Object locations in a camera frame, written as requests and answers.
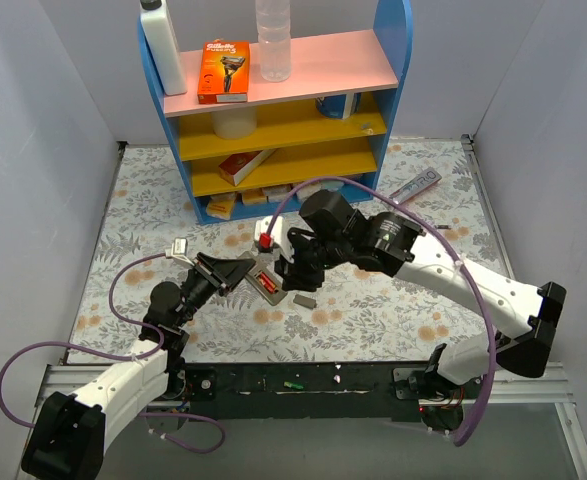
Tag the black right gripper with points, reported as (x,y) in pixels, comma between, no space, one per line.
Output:
(302,261)

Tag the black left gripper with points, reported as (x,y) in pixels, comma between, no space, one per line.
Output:
(212,275)

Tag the grey remote battery cover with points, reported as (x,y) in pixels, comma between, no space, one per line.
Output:
(304,301)

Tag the white air conditioner remote control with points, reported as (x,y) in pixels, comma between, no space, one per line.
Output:
(251,278)

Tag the red AAA battery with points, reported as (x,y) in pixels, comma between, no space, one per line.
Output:
(268,283)

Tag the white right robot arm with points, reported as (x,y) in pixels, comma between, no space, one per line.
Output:
(524,317)

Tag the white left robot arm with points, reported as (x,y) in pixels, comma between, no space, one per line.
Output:
(73,431)

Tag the yellow wrapped sponge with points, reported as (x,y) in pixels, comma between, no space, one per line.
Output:
(254,197)

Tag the red and white sponge pack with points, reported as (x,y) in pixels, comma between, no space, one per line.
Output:
(304,191)

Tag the floral patterned table mat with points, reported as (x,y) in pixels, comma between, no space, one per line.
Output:
(358,316)

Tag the white wrapped sponge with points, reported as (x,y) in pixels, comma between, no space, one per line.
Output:
(276,194)

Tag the green teal sponge pack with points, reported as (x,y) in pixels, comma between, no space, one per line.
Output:
(333,184)

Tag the red tea box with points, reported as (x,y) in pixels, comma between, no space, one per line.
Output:
(235,168)

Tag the blue and yellow shelf unit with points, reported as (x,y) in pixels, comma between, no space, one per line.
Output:
(372,62)

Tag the beige paper towel roll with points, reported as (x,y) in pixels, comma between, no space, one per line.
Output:
(234,123)

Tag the silver toothpaste box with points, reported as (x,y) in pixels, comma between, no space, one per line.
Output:
(420,183)

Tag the orange Gillette razor box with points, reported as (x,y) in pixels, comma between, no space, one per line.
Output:
(224,72)

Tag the white plastic bottle black cap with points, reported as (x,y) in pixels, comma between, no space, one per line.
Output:
(160,36)

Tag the clear plastic water bottle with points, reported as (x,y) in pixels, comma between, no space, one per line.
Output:
(274,38)

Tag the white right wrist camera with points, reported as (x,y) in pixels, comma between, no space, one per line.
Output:
(271,234)

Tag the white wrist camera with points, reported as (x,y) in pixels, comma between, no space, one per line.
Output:
(177,252)
(271,234)

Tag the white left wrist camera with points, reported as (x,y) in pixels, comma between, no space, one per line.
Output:
(177,252)

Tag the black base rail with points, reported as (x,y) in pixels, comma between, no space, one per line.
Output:
(311,390)

